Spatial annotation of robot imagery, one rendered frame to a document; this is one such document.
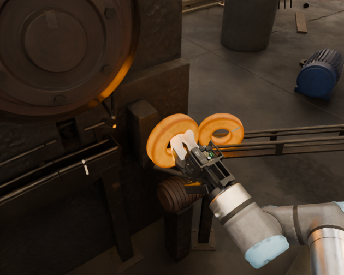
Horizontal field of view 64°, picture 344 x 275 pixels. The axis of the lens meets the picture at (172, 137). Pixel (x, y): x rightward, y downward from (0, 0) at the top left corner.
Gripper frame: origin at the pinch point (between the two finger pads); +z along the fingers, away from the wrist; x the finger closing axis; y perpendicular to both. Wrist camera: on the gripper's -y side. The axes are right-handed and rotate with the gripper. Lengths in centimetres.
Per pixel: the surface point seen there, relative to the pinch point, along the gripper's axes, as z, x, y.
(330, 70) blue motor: 30, -184, -62
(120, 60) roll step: 20.6, 5.5, 11.2
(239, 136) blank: -3.7, -27.8, -12.9
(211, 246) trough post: -24, -24, -79
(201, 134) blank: 3.8, -17.2, -14.3
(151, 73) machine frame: 28.5, -10.7, -5.3
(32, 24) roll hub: 17.6, 24.8, 27.3
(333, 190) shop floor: -38, -108, -76
